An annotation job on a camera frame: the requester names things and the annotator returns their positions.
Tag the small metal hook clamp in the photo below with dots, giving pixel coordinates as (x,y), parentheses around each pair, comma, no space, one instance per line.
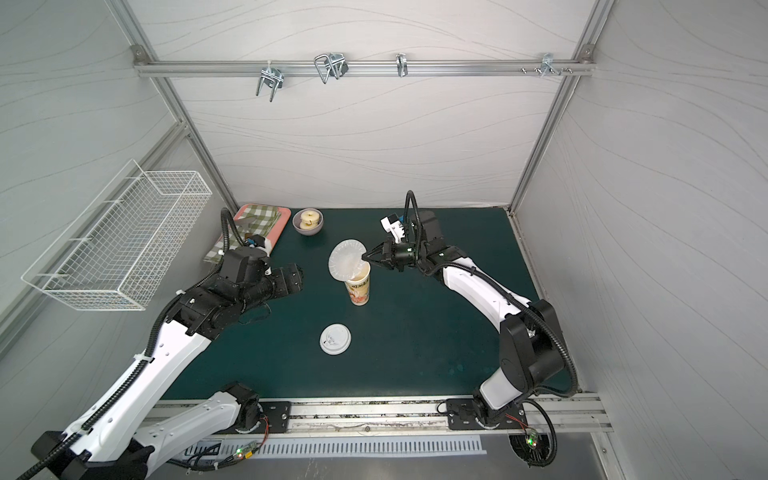
(401,65)

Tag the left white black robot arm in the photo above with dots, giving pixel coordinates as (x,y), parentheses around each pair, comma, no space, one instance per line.
(109,440)

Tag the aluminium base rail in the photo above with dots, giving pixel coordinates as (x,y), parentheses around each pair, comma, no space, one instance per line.
(428,415)

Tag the white ventilation grille strip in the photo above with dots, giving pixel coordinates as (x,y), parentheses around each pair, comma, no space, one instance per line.
(372,447)

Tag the aluminium crossbar rail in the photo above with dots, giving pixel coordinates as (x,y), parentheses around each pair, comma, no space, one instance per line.
(357,68)

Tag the metal U-bolt clamp middle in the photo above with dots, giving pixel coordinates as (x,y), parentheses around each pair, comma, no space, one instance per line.
(330,65)

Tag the printed paper milk tea cup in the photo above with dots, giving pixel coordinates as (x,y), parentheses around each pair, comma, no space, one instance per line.
(358,288)

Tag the metal U-bolt clamp left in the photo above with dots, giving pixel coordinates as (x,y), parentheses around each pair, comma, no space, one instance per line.
(271,79)

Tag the metal u-bolt clamp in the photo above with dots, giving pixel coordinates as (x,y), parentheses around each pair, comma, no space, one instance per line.
(271,79)
(330,65)

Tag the white plastic cup lid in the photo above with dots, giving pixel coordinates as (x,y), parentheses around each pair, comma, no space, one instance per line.
(335,339)

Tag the pink tray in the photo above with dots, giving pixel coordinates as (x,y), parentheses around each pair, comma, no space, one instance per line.
(267,221)

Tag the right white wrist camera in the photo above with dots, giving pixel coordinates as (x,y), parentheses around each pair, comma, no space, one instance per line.
(394,226)

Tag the green checkered cloth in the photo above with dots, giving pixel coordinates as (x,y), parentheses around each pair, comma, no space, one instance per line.
(214,255)

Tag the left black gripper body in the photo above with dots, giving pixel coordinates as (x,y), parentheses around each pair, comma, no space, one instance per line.
(293,278)

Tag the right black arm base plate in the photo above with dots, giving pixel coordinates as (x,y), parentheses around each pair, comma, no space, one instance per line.
(472,414)

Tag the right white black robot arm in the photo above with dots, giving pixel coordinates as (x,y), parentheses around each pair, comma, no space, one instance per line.
(533,355)

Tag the white wire basket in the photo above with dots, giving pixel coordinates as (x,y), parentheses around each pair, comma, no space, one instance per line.
(114,255)

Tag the metal bracket with screws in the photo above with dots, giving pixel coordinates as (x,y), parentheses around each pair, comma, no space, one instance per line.
(547,65)

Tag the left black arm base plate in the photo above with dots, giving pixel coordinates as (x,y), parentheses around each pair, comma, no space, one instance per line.
(264,414)

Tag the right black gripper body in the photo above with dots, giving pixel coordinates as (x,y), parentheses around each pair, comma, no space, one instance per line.
(389,256)

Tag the grey bowl with food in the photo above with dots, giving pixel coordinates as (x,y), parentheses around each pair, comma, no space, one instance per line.
(308,222)

